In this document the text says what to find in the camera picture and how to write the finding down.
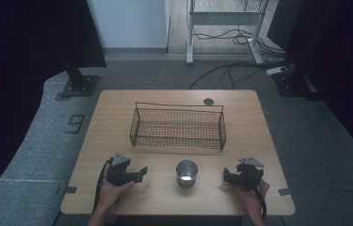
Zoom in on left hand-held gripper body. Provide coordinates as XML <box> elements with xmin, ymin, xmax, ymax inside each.
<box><xmin>105</xmin><ymin>152</ymin><xmax>135</xmax><ymax>187</ymax></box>

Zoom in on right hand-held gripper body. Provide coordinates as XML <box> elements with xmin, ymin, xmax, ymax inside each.
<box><xmin>234</xmin><ymin>156</ymin><xmax>265</xmax><ymax>190</ymax></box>

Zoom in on metal cup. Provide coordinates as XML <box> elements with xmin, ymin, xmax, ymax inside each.
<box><xmin>175</xmin><ymin>159</ymin><xmax>200</xmax><ymax>189</ymax></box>

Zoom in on black wire mesh basket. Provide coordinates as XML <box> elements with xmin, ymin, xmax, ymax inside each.
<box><xmin>129</xmin><ymin>101</ymin><xmax>228</xmax><ymax>152</ymax></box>

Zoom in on person's left hand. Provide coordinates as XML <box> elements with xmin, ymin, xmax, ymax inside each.
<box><xmin>96</xmin><ymin>181</ymin><xmax>136</xmax><ymax>214</ymax></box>

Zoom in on person's right hand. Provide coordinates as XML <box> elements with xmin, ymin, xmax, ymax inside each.
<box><xmin>234</xmin><ymin>179</ymin><xmax>271</xmax><ymax>217</ymax></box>

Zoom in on black metal stand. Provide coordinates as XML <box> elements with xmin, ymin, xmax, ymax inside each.
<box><xmin>272</xmin><ymin>60</ymin><xmax>319</xmax><ymax>99</ymax></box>
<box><xmin>60</xmin><ymin>58</ymin><xmax>102</xmax><ymax>98</ymax></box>

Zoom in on white power strip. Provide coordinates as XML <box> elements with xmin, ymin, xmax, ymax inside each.
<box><xmin>265</xmin><ymin>65</ymin><xmax>289</xmax><ymax>76</ymax></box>

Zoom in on dark curtain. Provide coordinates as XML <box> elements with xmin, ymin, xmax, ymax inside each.
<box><xmin>0</xmin><ymin>0</ymin><xmax>108</xmax><ymax>218</ymax></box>
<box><xmin>266</xmin><ymin>0</ymin><xmax>353</xmax><ymax>169</ymax></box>

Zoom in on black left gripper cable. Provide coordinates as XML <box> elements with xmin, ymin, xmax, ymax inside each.
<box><xmin>92</xmin><ymin>157</ymin><xmax>115</xmax><ymax>215</ymax></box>

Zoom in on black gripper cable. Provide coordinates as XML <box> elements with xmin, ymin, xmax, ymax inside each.
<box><xmin>92</xmin><ymin>157</ymin><xmax>115</xmax><ymax>215</ymax></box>
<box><xmin>247</xmin><ymin>177</ymin><xmax>267</xmax><ymax>220</ymax></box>

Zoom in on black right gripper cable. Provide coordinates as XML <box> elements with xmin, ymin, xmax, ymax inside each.
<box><xmin>247</xmin><ymin>177</ymin><xmax>267</xmax><ymax>220</ymax></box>

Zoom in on black floor cables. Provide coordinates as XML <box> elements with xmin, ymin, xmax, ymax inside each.
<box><xmin>188</xmin><ymin>26</ymin><xmax>291</xmax><ymax>90</ymax></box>

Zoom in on white desk frame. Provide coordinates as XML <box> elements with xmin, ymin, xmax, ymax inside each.
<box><xmin>185</xmin><ymin>0</ymin><xmax>270</xmax><ymax>66</ymax></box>

